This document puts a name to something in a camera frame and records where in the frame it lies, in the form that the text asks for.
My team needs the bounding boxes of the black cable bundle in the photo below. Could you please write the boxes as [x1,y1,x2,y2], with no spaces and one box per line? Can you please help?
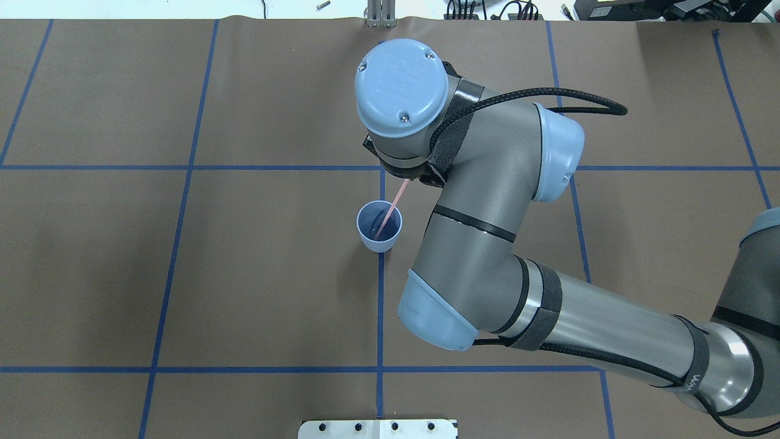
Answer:
[444,0,545,22]

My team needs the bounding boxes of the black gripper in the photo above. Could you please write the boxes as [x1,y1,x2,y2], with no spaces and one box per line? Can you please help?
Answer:
[363,135,446,187]

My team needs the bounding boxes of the light blue plastic cup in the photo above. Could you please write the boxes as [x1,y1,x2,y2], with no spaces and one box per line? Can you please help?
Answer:
[356,200,403,254]

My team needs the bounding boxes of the white metal mounting base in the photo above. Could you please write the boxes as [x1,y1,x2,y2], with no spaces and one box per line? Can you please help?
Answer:
[297,418,459,438]

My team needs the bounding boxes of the black equipment box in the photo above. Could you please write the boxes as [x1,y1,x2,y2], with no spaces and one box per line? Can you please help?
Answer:
[573,1,771,23]

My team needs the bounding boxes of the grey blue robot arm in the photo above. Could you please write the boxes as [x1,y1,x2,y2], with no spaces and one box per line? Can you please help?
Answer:
[354,38,779,437]

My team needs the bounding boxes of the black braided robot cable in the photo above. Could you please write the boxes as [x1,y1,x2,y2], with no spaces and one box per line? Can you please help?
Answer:
[429,88,628,153]

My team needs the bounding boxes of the metal camera post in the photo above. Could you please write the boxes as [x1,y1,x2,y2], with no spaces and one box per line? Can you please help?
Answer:
[364,0,397,29]

